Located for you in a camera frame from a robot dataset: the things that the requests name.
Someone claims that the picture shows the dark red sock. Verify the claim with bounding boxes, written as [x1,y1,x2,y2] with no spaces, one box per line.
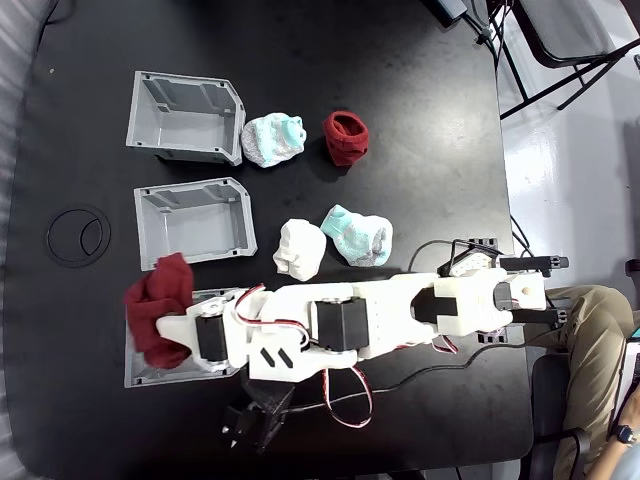
[123,252,196,370]
[321,110,371,168]

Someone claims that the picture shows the white sock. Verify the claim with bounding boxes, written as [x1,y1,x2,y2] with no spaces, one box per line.
[272,217,327,282]

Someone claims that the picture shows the person's left hand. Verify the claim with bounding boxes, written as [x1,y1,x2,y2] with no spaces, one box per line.
[614,389,640,432]

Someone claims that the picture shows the grey plastic bin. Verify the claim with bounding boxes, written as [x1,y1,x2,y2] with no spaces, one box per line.
[133,177,259,272]
[124,70,247,167]
[122,287,251,390]

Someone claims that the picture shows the round black table grommet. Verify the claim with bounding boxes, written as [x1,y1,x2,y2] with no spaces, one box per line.
[46,208,112,268]

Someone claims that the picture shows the white perforated controller housing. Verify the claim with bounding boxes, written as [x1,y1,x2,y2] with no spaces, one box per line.
[439,239,501,279]

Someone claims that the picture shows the black office chair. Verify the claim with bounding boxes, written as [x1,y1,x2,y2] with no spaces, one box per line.
[519,355,594,480]

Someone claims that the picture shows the person's leg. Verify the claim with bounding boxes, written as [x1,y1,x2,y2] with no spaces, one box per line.
[542,284,636,480]

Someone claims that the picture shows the grey power adapter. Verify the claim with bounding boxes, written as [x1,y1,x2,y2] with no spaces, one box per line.
[428,0,470,27]

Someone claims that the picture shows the laptop computer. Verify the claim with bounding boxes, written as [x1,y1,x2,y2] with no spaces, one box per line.
[610,323,640,431]

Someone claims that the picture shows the black folding chair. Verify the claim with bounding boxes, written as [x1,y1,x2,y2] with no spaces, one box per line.
[487,0,640,120]

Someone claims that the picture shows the red white servo cable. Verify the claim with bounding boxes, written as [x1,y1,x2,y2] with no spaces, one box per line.
[233,283,311,349]
[322,367,375,429]

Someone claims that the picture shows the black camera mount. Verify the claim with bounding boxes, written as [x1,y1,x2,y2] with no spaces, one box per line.
[221,382,296,455]

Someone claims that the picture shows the black camera cable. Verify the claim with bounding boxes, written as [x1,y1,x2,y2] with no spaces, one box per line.
[287,342,529,414]

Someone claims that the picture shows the black power cable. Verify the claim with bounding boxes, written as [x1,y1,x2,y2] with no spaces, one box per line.
[409,238,501,274]

